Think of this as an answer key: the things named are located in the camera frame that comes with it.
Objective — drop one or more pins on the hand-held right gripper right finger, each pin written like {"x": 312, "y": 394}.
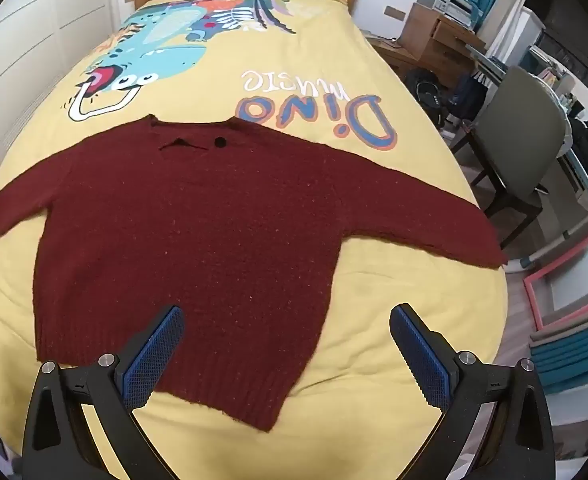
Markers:
{"x": 421, "y": 355}

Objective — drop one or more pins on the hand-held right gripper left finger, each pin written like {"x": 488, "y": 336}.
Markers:
{"x": 154, "y": 355}

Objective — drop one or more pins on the dark red knit sweater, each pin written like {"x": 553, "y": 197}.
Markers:
{"x": 199, "y": 235}

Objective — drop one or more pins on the teal grey folded mat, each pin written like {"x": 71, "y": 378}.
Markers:
{"x": 573, "y": 355}

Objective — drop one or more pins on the yellow printed blanket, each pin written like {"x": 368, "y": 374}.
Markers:
{"x": 413, "y": 170}

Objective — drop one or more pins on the white wardrobe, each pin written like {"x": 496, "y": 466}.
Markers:
{"x": 34, "y": 35}

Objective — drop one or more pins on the grey chair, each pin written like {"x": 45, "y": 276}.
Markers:
{"x": 518, "y": 125}

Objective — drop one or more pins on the black backpack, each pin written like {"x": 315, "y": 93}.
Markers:
{"x": 423, "y": 92}

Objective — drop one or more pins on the dark blue bag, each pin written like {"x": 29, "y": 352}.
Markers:
{"x": 468, "y": 95}

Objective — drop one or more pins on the wooden drawer cabinet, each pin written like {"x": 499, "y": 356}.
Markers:
{"x": 428, "y": 35}

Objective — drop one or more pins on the white printer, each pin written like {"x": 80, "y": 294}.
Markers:
{"x": 448, "y": 0}

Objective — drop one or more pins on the pink frame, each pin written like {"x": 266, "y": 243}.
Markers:
{"x": 533, "y": 295}

